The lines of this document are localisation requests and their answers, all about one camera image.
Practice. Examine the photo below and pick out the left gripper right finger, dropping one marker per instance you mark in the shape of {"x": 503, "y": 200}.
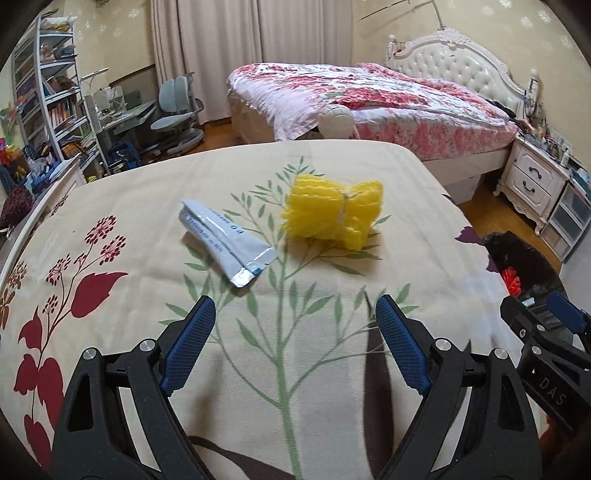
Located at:
{"x": 474, "y": 420}

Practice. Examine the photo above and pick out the red foam fruit net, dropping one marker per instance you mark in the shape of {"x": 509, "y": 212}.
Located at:
{"x": 512, "y": 281}

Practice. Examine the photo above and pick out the white bed with headboard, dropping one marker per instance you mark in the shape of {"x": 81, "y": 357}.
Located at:
{"x": 447, "y": 55}

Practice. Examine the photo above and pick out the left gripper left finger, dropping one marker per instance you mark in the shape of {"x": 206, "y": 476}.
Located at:
{"x": 92, "y": 439}

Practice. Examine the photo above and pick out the white curved bookshelf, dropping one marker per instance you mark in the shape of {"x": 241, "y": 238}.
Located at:
{"x": 51, "y": 112}

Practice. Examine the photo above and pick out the white round bed post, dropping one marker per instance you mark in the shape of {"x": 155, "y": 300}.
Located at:
{"x": 336, "y": 122}

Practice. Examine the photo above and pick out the beige pleated curtains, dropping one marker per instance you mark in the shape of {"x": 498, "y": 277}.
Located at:
{"x": 210, "y": 39}

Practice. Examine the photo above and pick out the silver white foil pouch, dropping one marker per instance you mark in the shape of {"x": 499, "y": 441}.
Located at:
{"x": 241, "y": 255}

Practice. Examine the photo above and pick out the pink floral quilt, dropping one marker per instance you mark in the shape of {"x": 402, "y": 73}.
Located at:
{"x": 435, "y": 119}

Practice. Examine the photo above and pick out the grey office chair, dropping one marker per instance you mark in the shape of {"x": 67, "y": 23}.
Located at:
{"x": 180, "y": 114}

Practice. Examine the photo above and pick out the grey study desk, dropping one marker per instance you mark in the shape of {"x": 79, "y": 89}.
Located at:
{"x": 123, "y": 129}

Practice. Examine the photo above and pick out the black lined trash bin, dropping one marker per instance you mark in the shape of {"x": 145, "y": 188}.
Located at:
{"x": 538, "y": 277}

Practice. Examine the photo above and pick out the mosquito net pole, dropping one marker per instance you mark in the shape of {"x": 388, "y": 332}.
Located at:
{"x": 411, "y": 7}

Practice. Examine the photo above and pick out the floral cream tablecloth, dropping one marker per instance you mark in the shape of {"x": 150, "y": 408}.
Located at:
{"x": 293, "y": 382}

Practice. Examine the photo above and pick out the clear plastic drawer unit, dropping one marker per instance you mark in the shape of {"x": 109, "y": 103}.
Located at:
{"x": 569, "y": 220}

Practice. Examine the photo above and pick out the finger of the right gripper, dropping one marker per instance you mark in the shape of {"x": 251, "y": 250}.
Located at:
{"x": 575, "y": 319}
{"x": 534, "y": 336}

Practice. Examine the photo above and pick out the white two-drawer nightstand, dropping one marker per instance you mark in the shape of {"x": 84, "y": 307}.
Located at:
{"x": 532, "y": 181}

